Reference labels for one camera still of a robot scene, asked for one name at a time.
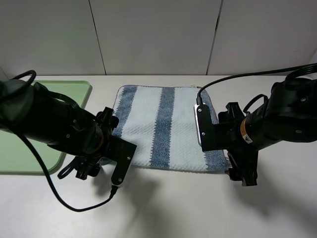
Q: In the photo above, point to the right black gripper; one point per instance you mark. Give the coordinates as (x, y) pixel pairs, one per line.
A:
(243, 158)

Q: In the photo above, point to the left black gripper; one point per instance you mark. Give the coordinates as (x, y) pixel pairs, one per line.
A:
(90, 164)

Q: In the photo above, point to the blue white striped towel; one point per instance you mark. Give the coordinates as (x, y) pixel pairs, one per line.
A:
(161, 122)

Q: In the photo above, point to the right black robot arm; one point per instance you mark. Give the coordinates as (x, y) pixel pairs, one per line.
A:
(289, 114)

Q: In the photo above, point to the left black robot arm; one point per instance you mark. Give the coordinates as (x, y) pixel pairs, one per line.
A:
(58, 121)

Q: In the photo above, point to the green plastic tray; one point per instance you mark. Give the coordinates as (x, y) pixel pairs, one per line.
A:
(17, 159)

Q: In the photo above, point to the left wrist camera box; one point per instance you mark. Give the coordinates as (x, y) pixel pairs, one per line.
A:
(122, 153)

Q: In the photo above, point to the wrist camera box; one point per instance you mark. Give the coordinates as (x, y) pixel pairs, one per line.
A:
(205, 128)
(122, 153)

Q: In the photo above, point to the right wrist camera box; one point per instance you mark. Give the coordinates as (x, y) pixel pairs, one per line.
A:
(205, 128)

